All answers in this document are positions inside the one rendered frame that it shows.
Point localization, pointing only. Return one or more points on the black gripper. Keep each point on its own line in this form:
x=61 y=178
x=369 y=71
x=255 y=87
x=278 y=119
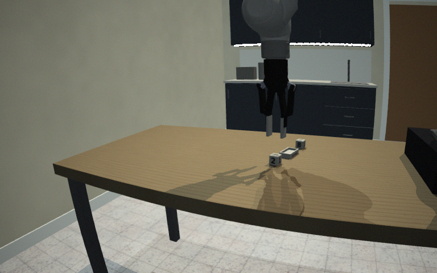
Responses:
x=276 y=76

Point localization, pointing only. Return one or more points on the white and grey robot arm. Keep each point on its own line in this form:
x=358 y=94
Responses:
x=271 y=19

